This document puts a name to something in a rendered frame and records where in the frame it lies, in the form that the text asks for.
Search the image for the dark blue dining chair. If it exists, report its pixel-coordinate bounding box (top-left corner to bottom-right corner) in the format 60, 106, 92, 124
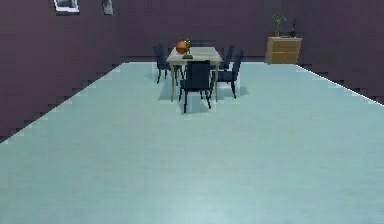
213, 49, 244, 100
218, 44, 235, 71
178, 60, 213, 114
152, 43, 184, 85

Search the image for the pale wooden dining table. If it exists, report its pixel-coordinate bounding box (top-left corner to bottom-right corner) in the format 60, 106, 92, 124
165, 46, 224, 103

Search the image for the golden statuette on dark base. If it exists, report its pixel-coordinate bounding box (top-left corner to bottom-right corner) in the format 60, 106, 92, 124
181, 39, 194, 60

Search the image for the orange basketball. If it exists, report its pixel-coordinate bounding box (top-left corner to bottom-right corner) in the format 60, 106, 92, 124
175, 40, 189, 55

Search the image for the light wooden chest of drawers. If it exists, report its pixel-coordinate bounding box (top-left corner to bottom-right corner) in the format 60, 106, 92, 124
265, 36, 303, 65

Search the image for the green house plant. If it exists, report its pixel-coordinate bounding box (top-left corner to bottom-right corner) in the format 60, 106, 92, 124
271, 12, 288, 38

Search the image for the dark bottle-shaped ornament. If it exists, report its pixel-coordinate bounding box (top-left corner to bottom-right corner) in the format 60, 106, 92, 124
288, 18, 298, 39

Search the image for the grey framed wall picture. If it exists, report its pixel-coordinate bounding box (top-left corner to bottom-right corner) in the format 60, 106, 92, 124
101, 0, 115, 16

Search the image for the white framed wall picture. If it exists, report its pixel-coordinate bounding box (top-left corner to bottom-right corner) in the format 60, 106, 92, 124
53, 0, 81, 14

